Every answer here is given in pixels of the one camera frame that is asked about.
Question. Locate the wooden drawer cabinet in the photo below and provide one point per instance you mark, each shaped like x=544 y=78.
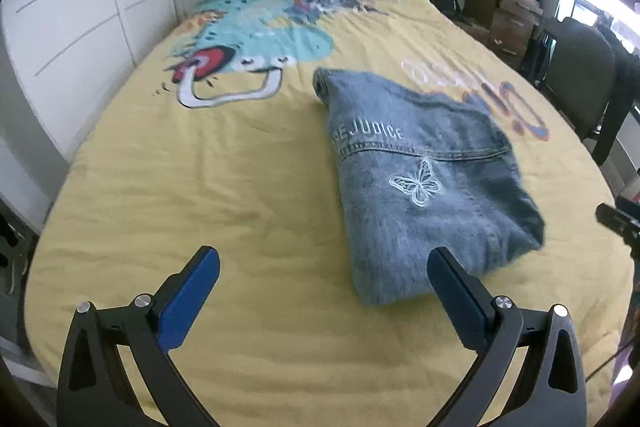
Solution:
x=512 y=24

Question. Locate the white wardrobe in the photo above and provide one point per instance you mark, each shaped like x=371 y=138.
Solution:
x=75 y=7

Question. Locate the grey office chair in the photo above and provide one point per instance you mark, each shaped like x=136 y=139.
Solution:
x=580 y=67

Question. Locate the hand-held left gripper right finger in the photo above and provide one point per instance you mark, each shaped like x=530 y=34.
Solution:
x=457 y=302

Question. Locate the blue denim jacket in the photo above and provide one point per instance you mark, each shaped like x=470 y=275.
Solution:
x=425 y=217

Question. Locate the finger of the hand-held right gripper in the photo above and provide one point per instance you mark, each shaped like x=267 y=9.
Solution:
x=612 y=217

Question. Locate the yellow printed bed sheet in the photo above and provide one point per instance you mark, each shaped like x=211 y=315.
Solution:
x=200 y=182

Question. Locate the dark jacket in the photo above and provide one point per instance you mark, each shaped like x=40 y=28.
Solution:
x=625 y=82

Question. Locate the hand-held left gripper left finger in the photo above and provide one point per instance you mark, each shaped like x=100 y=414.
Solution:
x=192 y=292

